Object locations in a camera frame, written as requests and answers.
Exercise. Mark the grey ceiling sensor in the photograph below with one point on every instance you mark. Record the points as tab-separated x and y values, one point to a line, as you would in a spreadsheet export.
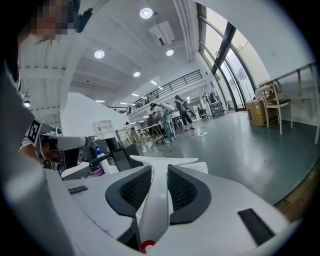
26	95

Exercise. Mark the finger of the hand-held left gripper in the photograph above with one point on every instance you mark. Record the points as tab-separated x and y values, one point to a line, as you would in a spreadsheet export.
71	143

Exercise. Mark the white desk with legs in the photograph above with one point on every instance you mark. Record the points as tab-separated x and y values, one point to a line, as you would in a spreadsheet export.
300	75

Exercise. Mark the cardboard box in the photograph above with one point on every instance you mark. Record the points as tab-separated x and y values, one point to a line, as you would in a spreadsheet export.
257	112

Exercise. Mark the person's left hand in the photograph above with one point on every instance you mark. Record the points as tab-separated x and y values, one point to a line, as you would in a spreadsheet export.
48	151

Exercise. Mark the wooden plank platform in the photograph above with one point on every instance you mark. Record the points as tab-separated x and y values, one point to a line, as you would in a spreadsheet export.
295	200

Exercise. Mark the white wooden chair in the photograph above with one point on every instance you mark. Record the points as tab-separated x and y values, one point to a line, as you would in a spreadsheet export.
272	105

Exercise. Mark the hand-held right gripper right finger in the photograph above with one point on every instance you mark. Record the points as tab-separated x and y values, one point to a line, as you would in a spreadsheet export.
225	212

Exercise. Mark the row of ceiling strip lights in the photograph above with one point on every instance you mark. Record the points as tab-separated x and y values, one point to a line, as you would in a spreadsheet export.
135	95

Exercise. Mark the person's black printed shirt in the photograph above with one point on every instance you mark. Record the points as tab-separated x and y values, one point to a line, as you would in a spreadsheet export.
11	65

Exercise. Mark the black head-mounted camera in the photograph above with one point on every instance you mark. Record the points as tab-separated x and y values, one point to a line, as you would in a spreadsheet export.
83	20

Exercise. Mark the round white side table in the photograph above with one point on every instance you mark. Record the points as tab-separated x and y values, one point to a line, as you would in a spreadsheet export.
153	126

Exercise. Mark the white ceiling air conditioner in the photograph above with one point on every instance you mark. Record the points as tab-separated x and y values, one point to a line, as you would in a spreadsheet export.
162	33

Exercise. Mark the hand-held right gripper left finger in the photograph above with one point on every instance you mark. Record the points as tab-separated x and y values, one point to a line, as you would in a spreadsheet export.
95	197

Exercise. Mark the round ceiling light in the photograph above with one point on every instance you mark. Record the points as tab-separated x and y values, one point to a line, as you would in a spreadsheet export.
146	13
99	54
136	74
169	52

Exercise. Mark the white cubby shelf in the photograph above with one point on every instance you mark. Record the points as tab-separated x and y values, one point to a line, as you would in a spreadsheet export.
103	128

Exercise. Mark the black faucet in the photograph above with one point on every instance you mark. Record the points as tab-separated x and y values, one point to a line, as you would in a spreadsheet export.
93	162

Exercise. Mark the purple cloth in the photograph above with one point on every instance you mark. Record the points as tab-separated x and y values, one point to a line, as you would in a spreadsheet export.
96	174

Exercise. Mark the white pump bottle blue cap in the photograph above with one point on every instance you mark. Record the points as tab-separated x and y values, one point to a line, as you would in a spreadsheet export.
106	167

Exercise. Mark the person's head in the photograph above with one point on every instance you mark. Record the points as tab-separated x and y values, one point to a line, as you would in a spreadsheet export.
50	17

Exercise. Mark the rectangular ceiling lamp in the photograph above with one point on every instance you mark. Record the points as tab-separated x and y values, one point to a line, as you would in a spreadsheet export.
27	103

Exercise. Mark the black mezzanine railing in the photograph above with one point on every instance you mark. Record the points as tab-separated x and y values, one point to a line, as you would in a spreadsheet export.
170	86

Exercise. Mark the white basin table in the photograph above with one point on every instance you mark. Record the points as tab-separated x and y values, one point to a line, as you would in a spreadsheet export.
75	172

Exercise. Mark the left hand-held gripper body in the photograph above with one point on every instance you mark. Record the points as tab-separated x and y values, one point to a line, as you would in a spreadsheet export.
35	132

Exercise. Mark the person's left forearm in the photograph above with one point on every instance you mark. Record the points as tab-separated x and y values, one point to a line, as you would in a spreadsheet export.
27	153

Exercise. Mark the white power strip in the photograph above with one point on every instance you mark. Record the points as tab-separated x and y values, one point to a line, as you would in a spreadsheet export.
202	134

